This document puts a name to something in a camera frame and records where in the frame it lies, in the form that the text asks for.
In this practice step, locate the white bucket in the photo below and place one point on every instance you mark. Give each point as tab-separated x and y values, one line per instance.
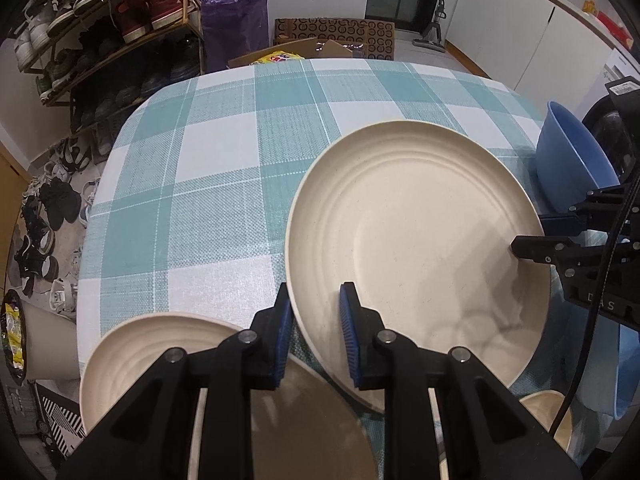
50	340

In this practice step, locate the upright vacuum cleaner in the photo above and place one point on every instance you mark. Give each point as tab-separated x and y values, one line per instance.
434	25

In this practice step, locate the wooden shoe rack with shoes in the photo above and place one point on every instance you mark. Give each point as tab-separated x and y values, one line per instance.
140	10

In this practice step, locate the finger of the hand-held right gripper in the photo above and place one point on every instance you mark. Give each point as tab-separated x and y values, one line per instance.
560	222
537	249

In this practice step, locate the black white striped mat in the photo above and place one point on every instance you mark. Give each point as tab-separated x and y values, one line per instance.
62	425

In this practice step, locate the yellow green snack bag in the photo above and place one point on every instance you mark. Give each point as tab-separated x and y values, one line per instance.
14	340

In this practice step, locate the brown circle-patterned doormat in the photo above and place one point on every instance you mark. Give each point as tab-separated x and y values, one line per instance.
350	30

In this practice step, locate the wooden door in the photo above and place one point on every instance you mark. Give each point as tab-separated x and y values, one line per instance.
10	185

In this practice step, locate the yellow snack packet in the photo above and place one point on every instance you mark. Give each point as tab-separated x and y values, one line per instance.
277	58

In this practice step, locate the cream plate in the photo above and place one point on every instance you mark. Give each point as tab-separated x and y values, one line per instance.
135	350
310	435
542	425
425	240

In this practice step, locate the red package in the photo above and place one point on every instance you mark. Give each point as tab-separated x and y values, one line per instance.
615	27

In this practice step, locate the purple plastic bag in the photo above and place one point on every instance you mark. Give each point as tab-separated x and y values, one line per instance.
235	25

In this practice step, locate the pile of dark shoes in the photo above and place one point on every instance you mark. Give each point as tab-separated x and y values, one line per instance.
60	200

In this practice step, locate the white kitchen cabinet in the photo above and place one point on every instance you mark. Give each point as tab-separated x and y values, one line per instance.
500	25

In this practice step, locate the open cardboard box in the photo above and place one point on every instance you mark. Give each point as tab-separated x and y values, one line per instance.
330	49

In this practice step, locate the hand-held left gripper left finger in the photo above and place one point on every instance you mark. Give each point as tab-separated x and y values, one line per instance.
281	340

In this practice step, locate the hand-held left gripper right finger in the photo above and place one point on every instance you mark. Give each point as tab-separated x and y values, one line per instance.
349	340

